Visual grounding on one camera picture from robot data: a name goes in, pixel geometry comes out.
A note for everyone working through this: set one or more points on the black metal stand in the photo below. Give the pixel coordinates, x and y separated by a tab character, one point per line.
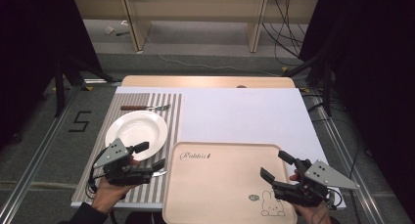
59	87
326	87

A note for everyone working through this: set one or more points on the dark curtain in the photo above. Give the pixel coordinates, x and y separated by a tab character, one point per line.
375	70
32	54

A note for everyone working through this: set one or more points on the person's left hand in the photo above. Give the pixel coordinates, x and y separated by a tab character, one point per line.
107	194

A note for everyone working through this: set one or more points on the beige tray with rabbit drawing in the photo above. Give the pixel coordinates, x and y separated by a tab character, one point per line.
221	185

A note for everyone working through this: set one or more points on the light wooden shelf unit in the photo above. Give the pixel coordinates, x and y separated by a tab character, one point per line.
137	22

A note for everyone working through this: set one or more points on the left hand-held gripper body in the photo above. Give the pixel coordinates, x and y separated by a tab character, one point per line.
112	152

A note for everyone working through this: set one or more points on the white table cover sheet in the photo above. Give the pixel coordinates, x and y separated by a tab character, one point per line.
244	116

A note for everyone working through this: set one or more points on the aluminium floor rail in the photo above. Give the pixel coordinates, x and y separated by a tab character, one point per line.
345	152
36	155

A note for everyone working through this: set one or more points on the grey striped placemat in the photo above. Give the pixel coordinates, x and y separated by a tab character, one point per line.
175	126

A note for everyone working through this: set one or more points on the white paper scrap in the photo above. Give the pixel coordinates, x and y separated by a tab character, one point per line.
109	30

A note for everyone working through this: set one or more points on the person's right hand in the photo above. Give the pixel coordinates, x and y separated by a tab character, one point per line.
306	212

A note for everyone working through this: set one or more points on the white round plate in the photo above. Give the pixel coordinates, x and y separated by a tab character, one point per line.
137	129

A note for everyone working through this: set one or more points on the black pen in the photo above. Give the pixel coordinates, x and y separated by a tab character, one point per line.
122	34

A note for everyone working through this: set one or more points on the wooden table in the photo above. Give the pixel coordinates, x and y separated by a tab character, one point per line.
195	81

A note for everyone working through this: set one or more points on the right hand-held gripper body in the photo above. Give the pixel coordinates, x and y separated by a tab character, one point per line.
326	176

